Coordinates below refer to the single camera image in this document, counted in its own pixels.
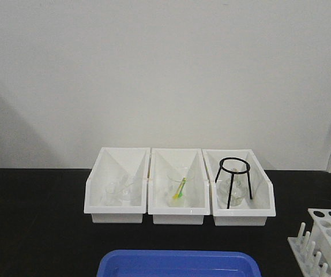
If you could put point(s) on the white test tube rack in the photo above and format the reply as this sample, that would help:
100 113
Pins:
312 249

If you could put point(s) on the beaker in middle bin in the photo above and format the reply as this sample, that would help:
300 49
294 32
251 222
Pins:
179 182

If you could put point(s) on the middle white storage bin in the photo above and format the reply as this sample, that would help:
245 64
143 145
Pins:
162 160

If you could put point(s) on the white storage bin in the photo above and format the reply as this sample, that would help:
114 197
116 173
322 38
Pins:
162 160
111 164
250 212

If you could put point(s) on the glassware in left bin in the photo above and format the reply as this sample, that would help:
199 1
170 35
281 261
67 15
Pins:
121 191

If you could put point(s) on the left white storage bin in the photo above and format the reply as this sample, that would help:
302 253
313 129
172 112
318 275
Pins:
111 164

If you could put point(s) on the glass flask under tripod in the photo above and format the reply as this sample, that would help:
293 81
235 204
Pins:
230 194

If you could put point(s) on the right white storage bin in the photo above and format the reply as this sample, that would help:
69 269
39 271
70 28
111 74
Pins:
250 212

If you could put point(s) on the blue plastic tray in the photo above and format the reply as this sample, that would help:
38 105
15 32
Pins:
177 263

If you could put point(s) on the black wire tripod stand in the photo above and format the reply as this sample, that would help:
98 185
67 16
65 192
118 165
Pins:
233 171

